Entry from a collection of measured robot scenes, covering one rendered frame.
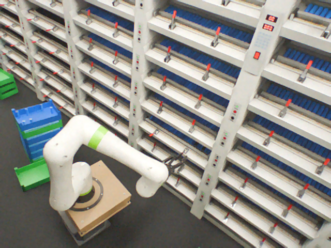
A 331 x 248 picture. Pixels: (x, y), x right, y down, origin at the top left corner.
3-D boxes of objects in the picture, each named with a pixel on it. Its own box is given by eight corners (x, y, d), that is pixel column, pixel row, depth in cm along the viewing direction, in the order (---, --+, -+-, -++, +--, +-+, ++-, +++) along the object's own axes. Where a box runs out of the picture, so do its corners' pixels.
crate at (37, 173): (23, 191, 199) (20, 185, 194) (16, 174, 211) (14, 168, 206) (62, 175, 215) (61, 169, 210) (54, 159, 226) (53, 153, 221)
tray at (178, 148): (205, 170, 174) (205, 165, 166) (139, 127, 198) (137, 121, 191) (221, 149, 181) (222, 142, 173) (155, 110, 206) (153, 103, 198)
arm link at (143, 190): (129, 189, 133) (143, 205, 131) (137, 176, 126) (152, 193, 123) (145, 176, 144) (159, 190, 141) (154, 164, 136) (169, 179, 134)
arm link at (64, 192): (44, 209, 139) (33, 146, 103) (63, 185, 151) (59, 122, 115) (65, 219, 138) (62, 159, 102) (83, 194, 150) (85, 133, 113)
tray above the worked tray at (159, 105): (212, 151, 161) (213, 140, 150) (141, 108, 186) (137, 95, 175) (229, 128, 169) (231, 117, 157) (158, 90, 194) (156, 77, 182)
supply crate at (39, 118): (21, 132, 193) (18, 123, 188) (13, 117, 204) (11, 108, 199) (61, 119, 209) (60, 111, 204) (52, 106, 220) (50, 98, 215)
